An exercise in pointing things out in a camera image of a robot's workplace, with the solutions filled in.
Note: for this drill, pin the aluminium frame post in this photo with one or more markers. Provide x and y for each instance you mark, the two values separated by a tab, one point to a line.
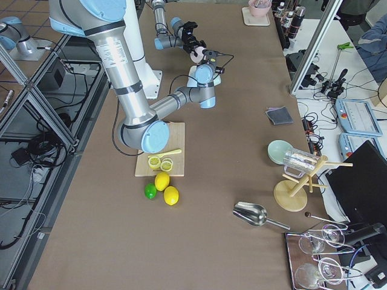
318	36

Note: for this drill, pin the lemon slice upper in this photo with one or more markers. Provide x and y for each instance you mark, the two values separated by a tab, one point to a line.
154	162

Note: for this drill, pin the green lime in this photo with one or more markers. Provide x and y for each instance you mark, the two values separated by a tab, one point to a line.
150	191

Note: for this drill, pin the glass mug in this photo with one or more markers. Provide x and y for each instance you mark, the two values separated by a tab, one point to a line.
297	162

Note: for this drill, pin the metal scoop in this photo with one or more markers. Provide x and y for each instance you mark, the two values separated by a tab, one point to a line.
255	214

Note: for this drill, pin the black wine glass rack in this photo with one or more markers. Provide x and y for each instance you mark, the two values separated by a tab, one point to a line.
313	257

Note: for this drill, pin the blue teach pendant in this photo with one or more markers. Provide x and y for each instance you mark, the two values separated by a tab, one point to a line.
357	117
350	142

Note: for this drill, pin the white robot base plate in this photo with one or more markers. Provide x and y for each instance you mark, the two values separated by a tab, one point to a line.
152	84

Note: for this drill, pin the lemon slice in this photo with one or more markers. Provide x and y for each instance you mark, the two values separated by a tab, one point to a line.
154	162
166	164

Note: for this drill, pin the beige plastic tray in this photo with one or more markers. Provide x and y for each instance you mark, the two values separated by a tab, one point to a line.
260	19

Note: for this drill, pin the green ceramic bowl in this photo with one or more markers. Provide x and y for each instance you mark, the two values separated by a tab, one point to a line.
276	150

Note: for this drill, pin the bamboo cutting board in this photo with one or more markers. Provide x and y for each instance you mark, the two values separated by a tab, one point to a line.
176	141

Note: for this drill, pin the whole yellow lemon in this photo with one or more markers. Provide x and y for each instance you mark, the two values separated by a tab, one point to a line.
162	181

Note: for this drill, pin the wooden mug tree stand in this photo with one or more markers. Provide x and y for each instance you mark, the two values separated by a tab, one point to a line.
290	193

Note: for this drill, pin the computer monitor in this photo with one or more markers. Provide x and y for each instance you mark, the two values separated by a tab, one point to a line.
361	188

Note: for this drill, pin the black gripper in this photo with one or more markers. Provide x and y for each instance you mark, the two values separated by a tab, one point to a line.
208	56
189	40

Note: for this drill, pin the lemon slice lower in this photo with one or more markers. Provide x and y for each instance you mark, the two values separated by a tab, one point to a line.
166	164

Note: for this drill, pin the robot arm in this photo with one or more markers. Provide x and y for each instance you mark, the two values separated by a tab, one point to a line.
177	34
104	23

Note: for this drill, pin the yellow plastic knife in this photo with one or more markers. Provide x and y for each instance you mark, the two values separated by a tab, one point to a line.
171	152

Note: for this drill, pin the grey folded cloth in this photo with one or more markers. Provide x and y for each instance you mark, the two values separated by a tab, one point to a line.
279	116

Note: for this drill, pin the pink bowl of ice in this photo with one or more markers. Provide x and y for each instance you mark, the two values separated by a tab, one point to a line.
259	8

